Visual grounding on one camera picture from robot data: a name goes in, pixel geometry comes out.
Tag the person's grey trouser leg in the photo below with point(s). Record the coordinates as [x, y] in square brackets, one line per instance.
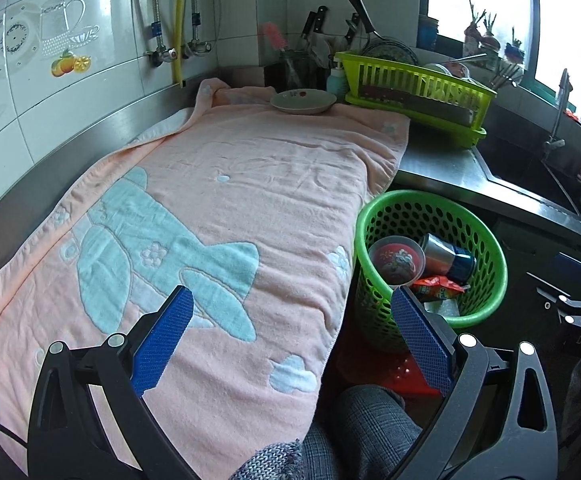
[360, 435]

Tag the beige ceramic plate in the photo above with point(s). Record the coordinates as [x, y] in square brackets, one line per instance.
[303, 101]

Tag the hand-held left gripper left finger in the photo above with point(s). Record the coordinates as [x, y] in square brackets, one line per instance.
[165, 345]

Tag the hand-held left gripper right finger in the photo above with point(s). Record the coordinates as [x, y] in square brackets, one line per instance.
[420, 340]

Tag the red plastic stool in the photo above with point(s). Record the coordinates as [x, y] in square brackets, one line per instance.
[380, 370]

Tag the small blue plant pot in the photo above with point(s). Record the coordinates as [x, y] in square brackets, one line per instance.
[513, 50]

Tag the fruit wall sticker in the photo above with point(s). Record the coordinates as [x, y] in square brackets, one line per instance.
[70, 64]

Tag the metal sink faucet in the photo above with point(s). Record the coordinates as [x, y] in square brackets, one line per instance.
[555, 120]

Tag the metal water valve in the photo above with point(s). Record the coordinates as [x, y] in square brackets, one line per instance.
[160, 55]
[196, 49]

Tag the potted plants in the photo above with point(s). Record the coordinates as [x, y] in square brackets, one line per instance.
[480, 35]

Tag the bundle of chopsticks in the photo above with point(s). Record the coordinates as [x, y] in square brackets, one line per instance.
[506, 76]

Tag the lime green dish rack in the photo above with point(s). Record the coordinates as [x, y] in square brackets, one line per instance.
[420, 85]

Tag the green perforated plastic basket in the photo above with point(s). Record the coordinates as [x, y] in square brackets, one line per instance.
[370, 240]

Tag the stack of blue cups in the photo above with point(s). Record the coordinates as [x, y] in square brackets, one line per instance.
[428, 34]

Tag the pink bottle brush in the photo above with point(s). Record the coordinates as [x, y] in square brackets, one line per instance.
[276, 37]

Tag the red snack packet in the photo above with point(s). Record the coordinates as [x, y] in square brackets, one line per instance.
[440, 289]

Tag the pink printed towel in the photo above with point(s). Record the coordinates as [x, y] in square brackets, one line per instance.
[250, 175]

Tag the teal soap bottle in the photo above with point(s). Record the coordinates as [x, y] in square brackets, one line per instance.
[337, 82]

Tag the blue drink can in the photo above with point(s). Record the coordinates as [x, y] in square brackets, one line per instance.
[448, 260]

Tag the bowls in dish rack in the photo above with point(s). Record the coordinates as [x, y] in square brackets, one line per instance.
[445, 69]

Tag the clear plastic cup red contents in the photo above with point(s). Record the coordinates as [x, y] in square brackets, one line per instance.
[395, 260]

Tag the steel sink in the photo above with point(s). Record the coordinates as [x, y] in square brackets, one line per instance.
[530, 175]

